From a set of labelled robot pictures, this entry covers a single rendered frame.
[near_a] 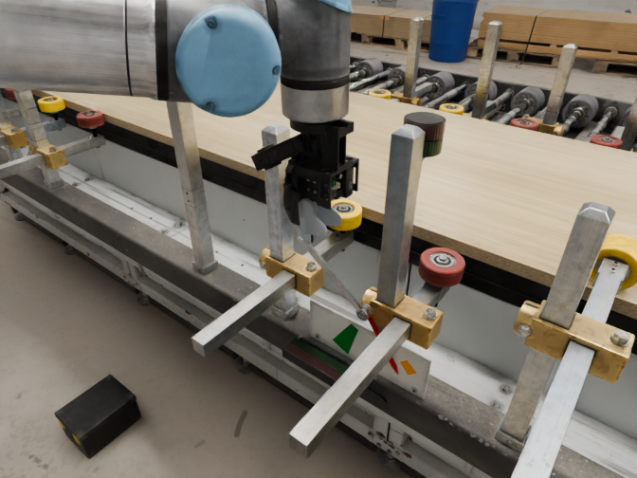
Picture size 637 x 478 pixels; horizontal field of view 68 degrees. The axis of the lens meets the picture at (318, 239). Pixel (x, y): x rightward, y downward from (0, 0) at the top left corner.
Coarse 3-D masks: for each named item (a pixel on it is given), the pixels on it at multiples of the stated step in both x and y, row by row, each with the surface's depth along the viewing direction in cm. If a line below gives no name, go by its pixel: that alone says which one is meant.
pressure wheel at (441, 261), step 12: (432, 252) 87; (444, 252) 87; (456, 252) 87; (420, 264) 85; (432, 264) 84; (444, 264) 84; (456, 264) 84; (420, 276) 86; (432, 276) 83; (444, 276) 82; (456, 276) 83
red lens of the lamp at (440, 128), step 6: (408, 114) 69; (420, 126) 66; (426, 126) 65; (432, 126) 65; (438, 126) 66; (444, 126) 67; (426, 132) 66; (432, 132) 66; (438, 132) 66; (444, 132) 68; (426, 138) 66; (432, 138) 66; (438, 138) 67
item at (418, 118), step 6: (414, 114) 69; (420, 114) 69; (426, 114) 69; (432, 114) 69; (408, 120) 67; (414, 120) 66; (420, 120) 66; (426, 120) 66; (432, 120) 66; (438, 120) 66; (444, 120) 67; (420, 174) 69
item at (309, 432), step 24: (432, 288) 85; (384, 336) 75; (408, 336) 79; (360, 360) 71; (384, 360) 73; (336, 384) 67; (360, 384) 68; (312, 408) 64; (336, 408) 64; (312, 432) 61
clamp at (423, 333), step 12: (372, 288) 84; (372, 300) 81; (408, 300) 81; (384, 312) 80; (396, 312) 79; (408, 312) 79; (420, 312) 79; (384, 324) 82; (420, 324) 76; (432, 324) 76; (420, 336) 78; (432, 336) 78
